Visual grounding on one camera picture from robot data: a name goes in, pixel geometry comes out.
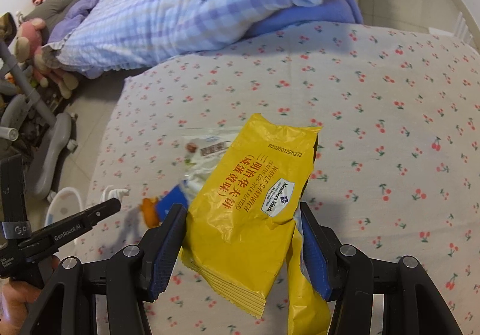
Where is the pink plush monkey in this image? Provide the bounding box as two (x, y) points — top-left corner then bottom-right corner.
(14, 18), (79, 99)

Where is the purple bed sheet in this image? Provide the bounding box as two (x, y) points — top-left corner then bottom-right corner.
(244, 0), (364, 38)

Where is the brown fluffy blanket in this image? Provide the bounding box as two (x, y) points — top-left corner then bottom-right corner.
(0, 12), (17, 46)

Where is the white patterned trash bin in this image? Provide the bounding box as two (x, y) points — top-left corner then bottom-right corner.
(44, 187), (84, 226)

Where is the person's left hand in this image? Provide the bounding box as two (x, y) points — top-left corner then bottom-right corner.
(1, 278), (41, 335)

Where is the cherry print tablecloth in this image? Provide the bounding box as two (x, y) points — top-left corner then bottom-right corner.
(76, 22), (479, 334)

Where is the white nut snack packet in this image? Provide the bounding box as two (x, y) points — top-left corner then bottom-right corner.
(181, 127), (241, 201)

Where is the orange candy wrapper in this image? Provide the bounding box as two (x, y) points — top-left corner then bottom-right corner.
(140, 197), (161, 228)

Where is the checked blue duvet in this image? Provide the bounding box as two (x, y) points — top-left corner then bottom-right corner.
(42, 0), (323, 76)

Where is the torn blue biscuit box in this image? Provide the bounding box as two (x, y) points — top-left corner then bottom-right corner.
(154, 185), (189, 222)

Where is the yellow snack wrapper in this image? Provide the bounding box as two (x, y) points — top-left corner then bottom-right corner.
(181, 114), (330, 334)

